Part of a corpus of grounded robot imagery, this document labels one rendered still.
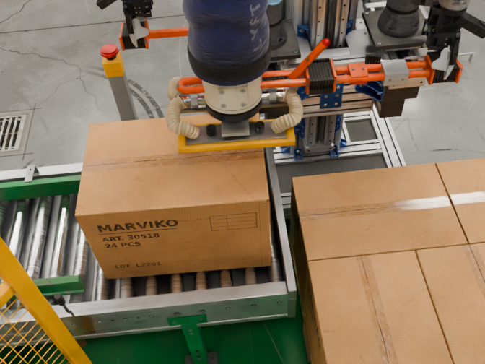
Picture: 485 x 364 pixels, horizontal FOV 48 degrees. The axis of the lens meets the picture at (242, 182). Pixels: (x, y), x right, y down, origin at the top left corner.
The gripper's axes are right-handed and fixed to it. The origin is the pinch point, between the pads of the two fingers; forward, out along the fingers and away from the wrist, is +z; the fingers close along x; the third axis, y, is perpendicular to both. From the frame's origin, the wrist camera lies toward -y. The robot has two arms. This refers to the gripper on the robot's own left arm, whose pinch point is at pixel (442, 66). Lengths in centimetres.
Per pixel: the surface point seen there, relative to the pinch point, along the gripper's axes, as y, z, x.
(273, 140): 50, 11, 15
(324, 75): 34.4, -1.5, 2.8
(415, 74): 8.8, -0.4, 3.3
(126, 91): 104, 40, -44
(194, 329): 81, 87, 37
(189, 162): 77, 30, 4
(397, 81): 13.6, 1.5, 3.7
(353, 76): 26.4, -1.2, 3.8
